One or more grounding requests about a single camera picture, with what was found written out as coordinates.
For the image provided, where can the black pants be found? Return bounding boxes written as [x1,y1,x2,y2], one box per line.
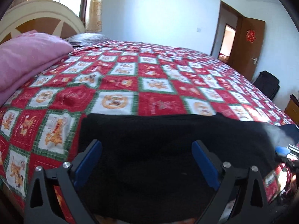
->
[78,114,298,223]

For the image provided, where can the brown wooden cabinet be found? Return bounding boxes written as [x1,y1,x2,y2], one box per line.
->
[284,94,299,125]

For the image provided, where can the black folding chair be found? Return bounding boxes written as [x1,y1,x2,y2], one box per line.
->
[253,70,280,100]

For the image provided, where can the red patchwork bedspread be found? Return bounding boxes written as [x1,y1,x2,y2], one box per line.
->
[1,41,292,209]

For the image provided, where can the brown wooden door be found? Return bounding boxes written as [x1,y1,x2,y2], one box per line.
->
[228,17,266,81]

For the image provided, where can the red paper door decoration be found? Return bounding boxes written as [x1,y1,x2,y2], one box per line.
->
[245,29,256,43]

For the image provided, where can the pink folded blanket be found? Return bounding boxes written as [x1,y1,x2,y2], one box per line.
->
[1,30,73,105]

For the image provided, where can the grey striped pillow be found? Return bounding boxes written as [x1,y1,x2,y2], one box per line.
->
[64,33,110,48]

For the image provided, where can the cream wooden headboard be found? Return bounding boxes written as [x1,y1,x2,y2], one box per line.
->
[1,0,85,43]

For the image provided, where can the yellow patterned curtain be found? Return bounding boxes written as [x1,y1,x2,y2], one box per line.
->
[85,0,103,33]

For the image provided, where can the brown door frame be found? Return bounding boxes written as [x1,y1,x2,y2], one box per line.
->
[210,1,244,63]

